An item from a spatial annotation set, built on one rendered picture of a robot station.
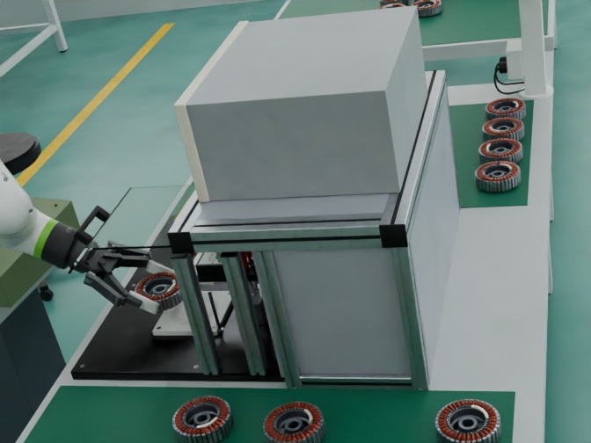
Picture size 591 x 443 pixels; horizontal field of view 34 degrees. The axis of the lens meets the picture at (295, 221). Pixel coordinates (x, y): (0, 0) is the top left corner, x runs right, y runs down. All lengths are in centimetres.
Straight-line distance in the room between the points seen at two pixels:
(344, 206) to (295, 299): 20
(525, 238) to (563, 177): 181
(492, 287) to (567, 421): 86
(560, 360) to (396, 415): 134
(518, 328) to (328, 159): 54
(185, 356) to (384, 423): 48
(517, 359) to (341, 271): 40
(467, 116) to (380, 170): 117
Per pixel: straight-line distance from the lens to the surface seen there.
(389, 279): 176
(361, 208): 175
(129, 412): 201
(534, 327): 202
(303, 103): 173
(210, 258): 208
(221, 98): 179
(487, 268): 221
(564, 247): 365
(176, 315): 219
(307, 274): 179
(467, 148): 272
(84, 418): 204
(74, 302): 390
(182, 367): 205
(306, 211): 177
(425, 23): 370
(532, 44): 292
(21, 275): 251
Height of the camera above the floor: 197
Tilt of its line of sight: 29 degrees down
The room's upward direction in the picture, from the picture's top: 12 degrees counter-clockwise
